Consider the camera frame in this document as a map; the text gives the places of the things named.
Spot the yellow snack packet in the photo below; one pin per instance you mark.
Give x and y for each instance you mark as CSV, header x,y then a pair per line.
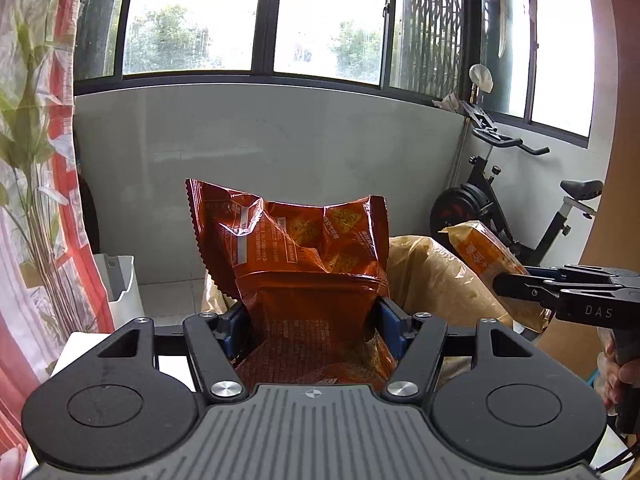
x,y
480,255

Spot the black framed window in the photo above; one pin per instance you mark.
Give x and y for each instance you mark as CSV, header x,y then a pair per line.
x,y
265,15

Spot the orange-red chip bag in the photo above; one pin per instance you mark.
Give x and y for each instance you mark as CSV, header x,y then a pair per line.
x,y
300,260

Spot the white floral tablecloth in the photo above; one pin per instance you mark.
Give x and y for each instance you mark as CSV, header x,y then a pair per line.
x,y
82,355

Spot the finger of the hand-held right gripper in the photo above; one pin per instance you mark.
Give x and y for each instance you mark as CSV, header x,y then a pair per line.
x,y
520,287
575,274

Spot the yellow plastic bag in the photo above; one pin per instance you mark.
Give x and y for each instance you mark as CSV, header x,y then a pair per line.
x,y
212,297

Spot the red floral printed curtain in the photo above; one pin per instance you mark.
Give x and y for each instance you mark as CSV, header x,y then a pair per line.
x,y
30,160

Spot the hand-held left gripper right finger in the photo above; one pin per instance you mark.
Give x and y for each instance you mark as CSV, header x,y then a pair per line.
x,y
387,332

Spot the black exercise bike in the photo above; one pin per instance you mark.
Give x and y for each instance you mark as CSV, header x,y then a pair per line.
x,y
465,210

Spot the white glove on pole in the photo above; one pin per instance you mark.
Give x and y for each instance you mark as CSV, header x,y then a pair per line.
x,y
481,77

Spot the person's right hand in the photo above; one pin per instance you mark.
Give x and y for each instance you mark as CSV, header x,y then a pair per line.
x,y
610,380

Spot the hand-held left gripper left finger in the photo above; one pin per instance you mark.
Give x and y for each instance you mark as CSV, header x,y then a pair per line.
x,y
234,332

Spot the white plastic bin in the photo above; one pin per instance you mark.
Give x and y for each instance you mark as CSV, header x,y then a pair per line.
x,y
120,285

